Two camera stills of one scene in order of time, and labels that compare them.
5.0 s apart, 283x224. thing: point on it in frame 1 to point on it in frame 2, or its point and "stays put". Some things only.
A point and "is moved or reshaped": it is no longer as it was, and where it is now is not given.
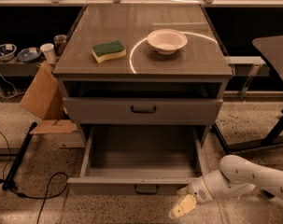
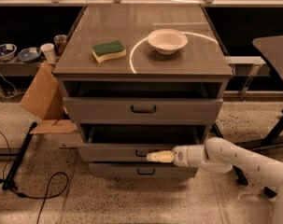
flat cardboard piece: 58,126 stays put
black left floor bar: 19,157 stays put
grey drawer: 139,160 is moved or reshaped
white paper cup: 49,52 stays put
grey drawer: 142,111 stays put
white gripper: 198,189 to 182,156
